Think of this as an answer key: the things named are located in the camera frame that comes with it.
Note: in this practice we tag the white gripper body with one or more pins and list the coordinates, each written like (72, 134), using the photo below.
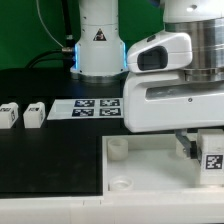
(165, 101)

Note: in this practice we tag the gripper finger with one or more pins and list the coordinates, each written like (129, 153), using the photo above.
(181, 135)

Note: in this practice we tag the white square tabletop part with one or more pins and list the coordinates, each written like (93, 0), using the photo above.
(147, 163)

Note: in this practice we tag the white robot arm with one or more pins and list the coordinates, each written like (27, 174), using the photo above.
(101, 55)

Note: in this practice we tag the clear sheet with tags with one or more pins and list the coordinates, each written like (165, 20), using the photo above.
(86, 108)

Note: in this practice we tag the white L-shaped obstacle fence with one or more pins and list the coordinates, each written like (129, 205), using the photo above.
(205, 206)

